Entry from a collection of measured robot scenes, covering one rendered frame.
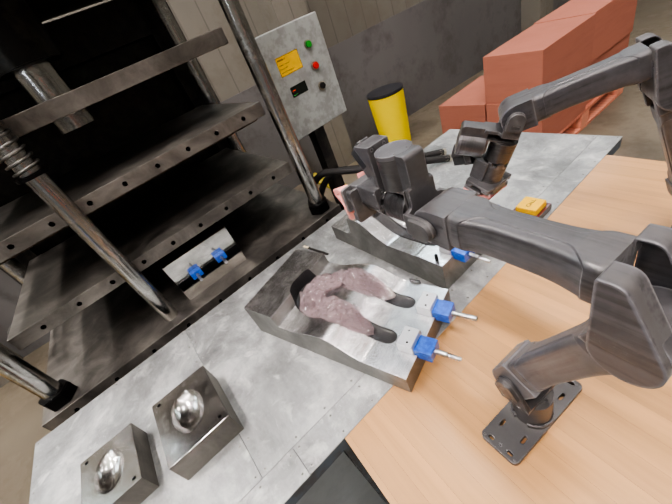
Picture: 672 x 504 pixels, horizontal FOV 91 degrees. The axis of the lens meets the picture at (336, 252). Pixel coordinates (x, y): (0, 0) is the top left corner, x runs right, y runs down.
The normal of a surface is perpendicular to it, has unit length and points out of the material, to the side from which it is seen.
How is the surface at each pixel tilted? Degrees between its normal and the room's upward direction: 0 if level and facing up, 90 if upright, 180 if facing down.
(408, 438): 0
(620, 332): 90
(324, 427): 0
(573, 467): 0
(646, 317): 63
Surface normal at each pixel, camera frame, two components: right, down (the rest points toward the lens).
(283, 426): -0.33, -0.74
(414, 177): 0.52, 0.34
